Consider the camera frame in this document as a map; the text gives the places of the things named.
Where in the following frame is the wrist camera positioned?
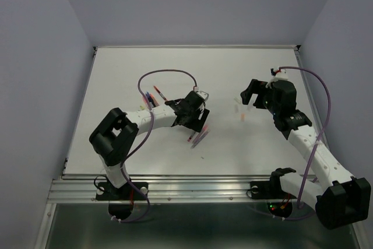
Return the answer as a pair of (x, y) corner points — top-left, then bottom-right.
(193, 86), (209, 101)
(269, 68), (288, 83)

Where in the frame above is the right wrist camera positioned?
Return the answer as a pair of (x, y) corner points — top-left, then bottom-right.
(269, 68), (288, 83)

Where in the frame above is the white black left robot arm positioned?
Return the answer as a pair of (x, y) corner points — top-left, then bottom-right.
(89, 90), (210, 199)

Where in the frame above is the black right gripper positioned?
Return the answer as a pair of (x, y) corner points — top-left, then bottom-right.
(241, 78), (280, 115)

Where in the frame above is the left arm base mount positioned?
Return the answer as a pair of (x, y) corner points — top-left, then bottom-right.
(93, 176), (150, 223)

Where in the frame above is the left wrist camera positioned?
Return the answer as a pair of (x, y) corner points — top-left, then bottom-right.
(193, 86), (209, 101)

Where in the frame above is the red orange pen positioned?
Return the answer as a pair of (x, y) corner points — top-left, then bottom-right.
(142, 97), (148, 108)

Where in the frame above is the orange brown pen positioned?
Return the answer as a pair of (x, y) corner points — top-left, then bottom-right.
(153, 85), (167, 101)

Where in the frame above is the aluminium rail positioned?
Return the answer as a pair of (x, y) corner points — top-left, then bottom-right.
(47, 176), (269, 204)

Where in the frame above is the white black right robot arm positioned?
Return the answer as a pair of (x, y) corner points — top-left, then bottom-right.
(240, 79), (371, 229)

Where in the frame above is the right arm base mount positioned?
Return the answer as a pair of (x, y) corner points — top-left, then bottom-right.
(246, 167), (300, 221)

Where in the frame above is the dark purple pen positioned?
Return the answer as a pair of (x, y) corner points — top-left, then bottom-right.
(150, 94), (159, 107)

